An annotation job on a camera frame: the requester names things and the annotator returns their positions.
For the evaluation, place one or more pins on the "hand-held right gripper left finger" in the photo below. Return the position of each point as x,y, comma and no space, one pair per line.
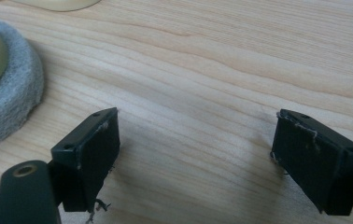
87,161

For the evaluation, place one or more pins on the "grey felt coaster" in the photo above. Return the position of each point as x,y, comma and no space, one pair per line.
12,102

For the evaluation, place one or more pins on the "cream ceramic dish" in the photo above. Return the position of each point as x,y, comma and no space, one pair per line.
58,3

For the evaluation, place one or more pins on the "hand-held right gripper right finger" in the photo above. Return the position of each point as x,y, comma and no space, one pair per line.
314,165

